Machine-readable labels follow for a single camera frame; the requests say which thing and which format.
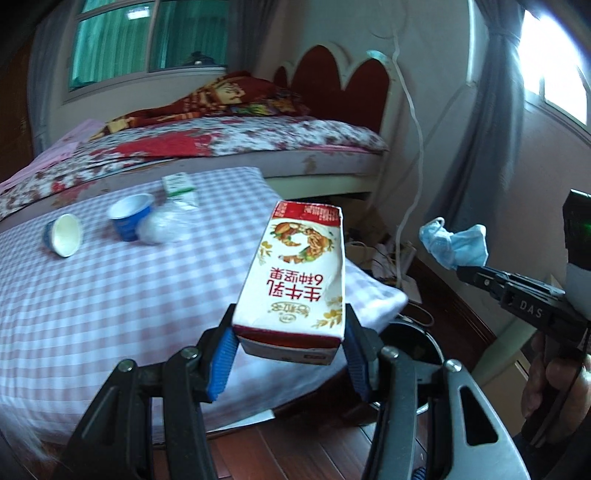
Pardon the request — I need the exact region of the blue white paper cup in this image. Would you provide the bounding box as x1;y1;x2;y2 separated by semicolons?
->
42;214;83;258

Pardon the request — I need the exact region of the red patterned blanket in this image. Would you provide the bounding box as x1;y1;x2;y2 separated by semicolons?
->
90;71;310;140

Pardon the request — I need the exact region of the lilac checkered tablecloth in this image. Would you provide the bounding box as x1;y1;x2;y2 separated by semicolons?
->
0;165;410;444

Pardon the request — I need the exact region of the grey curtain right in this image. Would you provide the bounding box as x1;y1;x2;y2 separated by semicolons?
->
432;1;525;231

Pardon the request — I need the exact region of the black trash bucket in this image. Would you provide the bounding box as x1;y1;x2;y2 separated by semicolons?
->
368;320;445;417

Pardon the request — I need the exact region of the window with green curtain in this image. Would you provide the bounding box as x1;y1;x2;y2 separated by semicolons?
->
67;0;229;92

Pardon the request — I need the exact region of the grey curtain by window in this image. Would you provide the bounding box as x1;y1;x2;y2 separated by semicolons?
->
228;0;279;73

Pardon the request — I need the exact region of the pink sheet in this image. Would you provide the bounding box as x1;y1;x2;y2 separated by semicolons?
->
0;119;106;193

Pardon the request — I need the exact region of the green white carton box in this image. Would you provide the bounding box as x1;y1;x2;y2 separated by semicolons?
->
161;172;195;198

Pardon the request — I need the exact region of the white hanging cable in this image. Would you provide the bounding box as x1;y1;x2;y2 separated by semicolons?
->
389;18;426;287

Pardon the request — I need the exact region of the red white headboard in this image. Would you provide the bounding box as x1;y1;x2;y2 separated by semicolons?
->
271;41;408;204

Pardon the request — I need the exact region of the red white milk carton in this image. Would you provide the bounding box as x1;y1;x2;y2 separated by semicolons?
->
232;200;346;365

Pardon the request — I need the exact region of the grey curtain left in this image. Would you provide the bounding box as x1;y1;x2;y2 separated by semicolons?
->
27;1;74;156

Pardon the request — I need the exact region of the bed with floral sheet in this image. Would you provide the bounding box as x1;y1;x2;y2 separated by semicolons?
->
1;116;388;219

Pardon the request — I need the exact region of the clear plastic bag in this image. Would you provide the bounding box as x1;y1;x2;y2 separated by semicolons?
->
135;199;198;245

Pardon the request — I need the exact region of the person's right hand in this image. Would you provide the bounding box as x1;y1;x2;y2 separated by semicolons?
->
521;333;590;448

